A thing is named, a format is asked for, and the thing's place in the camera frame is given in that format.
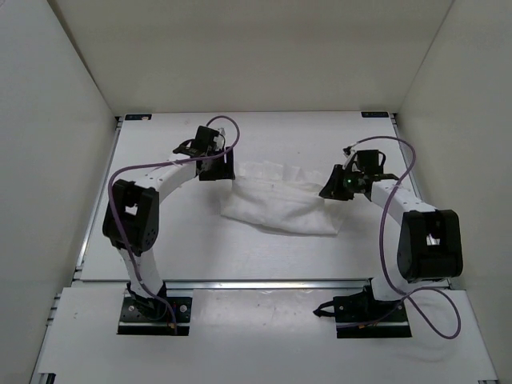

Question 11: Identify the left blue corner label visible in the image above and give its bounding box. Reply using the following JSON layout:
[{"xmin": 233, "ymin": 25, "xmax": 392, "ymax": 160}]
[{"xmin": 124, "ymin": 114, "xmax": 152, "ymax": 121}]

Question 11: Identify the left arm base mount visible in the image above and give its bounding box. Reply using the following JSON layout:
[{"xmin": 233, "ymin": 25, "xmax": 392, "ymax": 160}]
[{"xmin": 117, "ymin": 282, "xmax": 193, "ymax": 337}]

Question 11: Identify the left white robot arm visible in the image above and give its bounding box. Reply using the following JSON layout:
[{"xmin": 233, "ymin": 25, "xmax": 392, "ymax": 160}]
[{"xmin": 102, "ymin": 125, "xmax": 235, "ymax": 318}]

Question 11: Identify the purple cable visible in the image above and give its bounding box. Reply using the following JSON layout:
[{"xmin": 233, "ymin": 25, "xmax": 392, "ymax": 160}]
[
  {"xmin": 108, "ymin": 115, "xmax": 241, "ymax": 321},
  {"xmin": 347, "ymin": 136, "xmax": 462, "ymax": 340}
]

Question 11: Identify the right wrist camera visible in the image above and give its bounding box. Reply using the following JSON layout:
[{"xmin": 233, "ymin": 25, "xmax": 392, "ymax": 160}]
[{"xmin": 342, "ymin": 145, "xmax": 357, "ymax": 170}]

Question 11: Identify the white skirt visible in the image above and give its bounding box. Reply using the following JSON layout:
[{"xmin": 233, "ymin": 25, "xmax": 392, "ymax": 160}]
[{"xmin": 218, "ymin": 162, "xmax": 346, "ymax": 236}]

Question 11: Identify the right blue corner label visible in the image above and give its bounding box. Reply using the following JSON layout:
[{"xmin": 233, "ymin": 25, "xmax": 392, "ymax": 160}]
[{"xmin": 361, "ymin": 111, "xmax": 389, "ymax": 118}]

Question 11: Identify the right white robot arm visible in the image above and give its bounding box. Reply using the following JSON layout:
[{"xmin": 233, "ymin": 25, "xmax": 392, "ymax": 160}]
[{"xmin": 319, "ymin": 147, "xmax": 463, "ymax": 321}]

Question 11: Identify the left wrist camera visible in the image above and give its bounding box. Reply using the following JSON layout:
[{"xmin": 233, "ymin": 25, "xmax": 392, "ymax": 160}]
[{"xmin": 215, "ymin": 128, "xmax": 226, "ymax": 149}]

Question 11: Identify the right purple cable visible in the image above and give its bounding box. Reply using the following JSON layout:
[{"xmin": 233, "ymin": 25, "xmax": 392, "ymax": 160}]
[{"xmin": 347, "ymin": 136, "xmax": 462, "ymax": 340}]

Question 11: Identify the blue corner label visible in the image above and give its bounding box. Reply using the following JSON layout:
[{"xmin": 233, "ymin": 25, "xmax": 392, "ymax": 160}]
[
  {"xmin": 124, "ymin": 114, "xmax": 152, "ymax": 121},
  {"xmin": 361, "ymin": 111, "xmax": 389, "ymax": 118}
]

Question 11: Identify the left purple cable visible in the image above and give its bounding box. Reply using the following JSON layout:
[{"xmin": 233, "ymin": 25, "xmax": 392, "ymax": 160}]
[{"xmin": 108, "ymin": 115, "xmax": 241, "ymax": 321}]

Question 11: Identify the aluminium table rail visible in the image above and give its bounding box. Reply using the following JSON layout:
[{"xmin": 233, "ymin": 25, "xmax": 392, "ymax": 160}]
[{"xmin": 166, "ymin": 279, "xmax": 370, "ymax": 290}]

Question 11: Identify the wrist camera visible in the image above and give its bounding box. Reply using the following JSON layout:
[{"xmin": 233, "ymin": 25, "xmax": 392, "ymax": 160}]
[
  {"xmin": 215, "ymin": 128, "xmax": 226, "ymax": 149},
  {"xmin": 342, "ymin": 145, "xmax": 357, "ymax": 170}
]

